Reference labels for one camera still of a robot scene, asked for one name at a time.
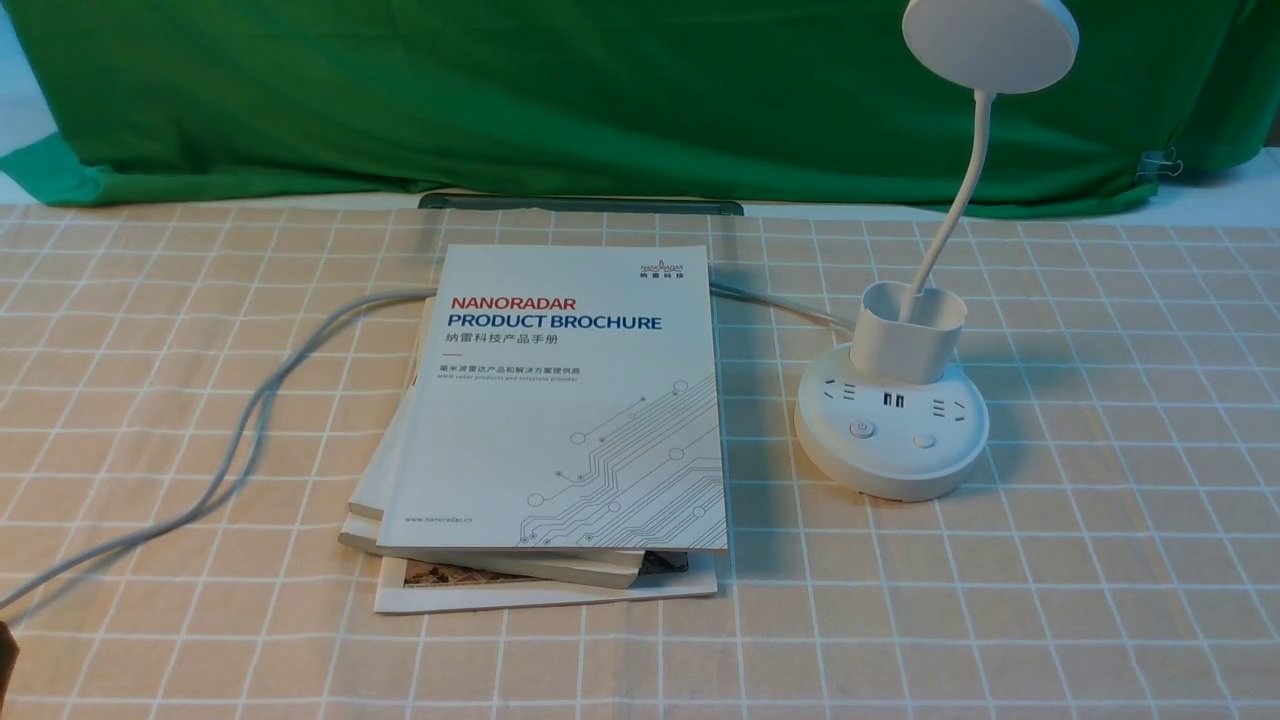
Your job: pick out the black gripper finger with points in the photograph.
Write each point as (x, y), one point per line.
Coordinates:
(9, 655)

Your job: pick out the white desk lamp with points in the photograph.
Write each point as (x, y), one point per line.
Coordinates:
(890, 414)

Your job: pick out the thin white bottom magazine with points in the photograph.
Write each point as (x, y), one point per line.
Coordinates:
(411, 588)

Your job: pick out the green backdrop cloth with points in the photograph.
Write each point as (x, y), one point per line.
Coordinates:
(792, 101)

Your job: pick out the white Nanoradar product brochure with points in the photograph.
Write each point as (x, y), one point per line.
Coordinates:
(567, 399)

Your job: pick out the thick white book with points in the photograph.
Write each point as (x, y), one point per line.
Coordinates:
(607, 569)

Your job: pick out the beige checkered tablecloth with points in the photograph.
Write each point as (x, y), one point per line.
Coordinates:
(1114, 556)

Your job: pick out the metal binder clip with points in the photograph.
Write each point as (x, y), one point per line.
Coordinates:
(1158, 164)

